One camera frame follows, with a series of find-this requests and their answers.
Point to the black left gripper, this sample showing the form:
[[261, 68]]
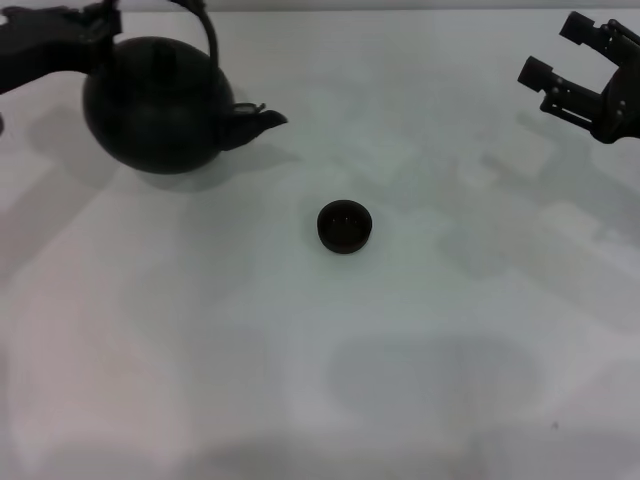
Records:
[[45, 47]]

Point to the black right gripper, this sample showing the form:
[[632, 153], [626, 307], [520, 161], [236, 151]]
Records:
[[622, 105]]

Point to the small dark brown teacup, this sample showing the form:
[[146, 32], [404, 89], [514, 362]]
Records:
[[345, 227]]

